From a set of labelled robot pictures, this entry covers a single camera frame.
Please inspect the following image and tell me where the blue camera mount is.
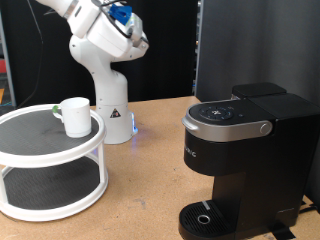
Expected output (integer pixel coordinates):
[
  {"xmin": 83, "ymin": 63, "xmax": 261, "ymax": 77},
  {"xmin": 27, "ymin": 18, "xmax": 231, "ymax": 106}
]
[{"xmin": 108, "ymin": 3, "xmax": 133, "ymax": 26}]

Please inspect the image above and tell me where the white mug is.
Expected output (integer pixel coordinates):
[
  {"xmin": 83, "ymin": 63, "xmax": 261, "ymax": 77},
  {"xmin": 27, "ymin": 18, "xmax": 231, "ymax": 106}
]
[{"xmin": 52, "ymin": 96, "xmax": 93, "ymax": 139}]

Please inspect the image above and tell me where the white two-tier turntable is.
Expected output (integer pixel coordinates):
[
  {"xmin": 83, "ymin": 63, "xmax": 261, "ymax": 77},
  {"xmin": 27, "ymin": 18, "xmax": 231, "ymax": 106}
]
[{"xmin": 0, "ymin": 103, "xmax": 110, "ymax": 223}]

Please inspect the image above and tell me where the black Keurig coffee machine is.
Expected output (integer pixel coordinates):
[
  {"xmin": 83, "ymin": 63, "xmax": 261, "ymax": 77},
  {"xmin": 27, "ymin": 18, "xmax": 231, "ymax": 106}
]
[{"xmin": 178, "ymin": 82, "xmax": 320, "ymax": 240}]

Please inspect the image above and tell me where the silver handle Keurig lid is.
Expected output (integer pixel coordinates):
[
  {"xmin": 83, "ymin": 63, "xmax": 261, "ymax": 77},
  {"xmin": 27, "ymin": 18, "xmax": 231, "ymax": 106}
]
[{"xmin": 181, "ymin": 98, "xmax": 278, "ymax": 143}]

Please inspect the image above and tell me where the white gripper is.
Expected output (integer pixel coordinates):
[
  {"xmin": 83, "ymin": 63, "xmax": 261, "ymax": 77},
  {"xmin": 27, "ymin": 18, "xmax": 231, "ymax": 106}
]
[{"xmin": 85, "ymin": 9, "xmax": 143, "ymax": 59}]

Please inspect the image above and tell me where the black power cord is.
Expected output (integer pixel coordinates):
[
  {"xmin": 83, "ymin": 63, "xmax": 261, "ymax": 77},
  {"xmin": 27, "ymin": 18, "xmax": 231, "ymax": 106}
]
[{"xmin": 298, "ymin": 199, "xmax": 320, "ymax": 215}]

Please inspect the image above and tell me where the black drip tray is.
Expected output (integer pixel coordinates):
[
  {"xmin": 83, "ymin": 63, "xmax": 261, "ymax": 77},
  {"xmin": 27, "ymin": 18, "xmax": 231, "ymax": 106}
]
[{"xmin": 178, "ymin": 200, "xmax": 236, "ymax": 240}]

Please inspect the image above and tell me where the grey metal pole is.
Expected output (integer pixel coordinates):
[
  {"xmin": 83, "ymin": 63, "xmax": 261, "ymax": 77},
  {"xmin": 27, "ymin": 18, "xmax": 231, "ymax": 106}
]
[{"xmin": 0, "ymin": 9, "xmax": 16, "ymax": 106}]

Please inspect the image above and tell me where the grey metal frame post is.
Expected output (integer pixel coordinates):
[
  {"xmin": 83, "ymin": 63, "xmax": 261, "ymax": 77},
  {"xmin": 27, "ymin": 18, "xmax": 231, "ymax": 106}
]
[{"xmin": 191, "ymin": 0, "xmax": 204, "ymax": 97}]

